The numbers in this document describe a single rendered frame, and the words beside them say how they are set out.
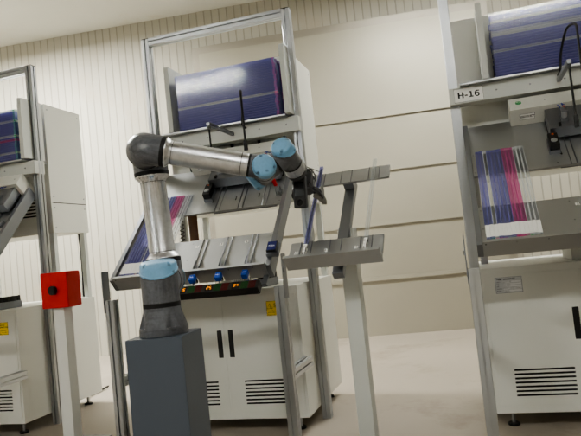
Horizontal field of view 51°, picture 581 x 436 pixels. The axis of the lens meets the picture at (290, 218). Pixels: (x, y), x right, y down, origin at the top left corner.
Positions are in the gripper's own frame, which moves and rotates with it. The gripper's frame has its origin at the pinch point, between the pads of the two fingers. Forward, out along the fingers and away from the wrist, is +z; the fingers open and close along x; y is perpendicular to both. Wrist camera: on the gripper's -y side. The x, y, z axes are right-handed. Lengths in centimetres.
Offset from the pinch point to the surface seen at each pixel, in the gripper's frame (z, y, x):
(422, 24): 171, 283, -17
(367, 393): 36, -61, -14
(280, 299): 14.4, -31.2, 15.5
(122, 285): 5, -24, 83
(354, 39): 164, 275, 39
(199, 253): 8, -11, 51
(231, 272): 6.5, -22.2, 33.9
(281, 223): 14.1, 2.7, 18.7
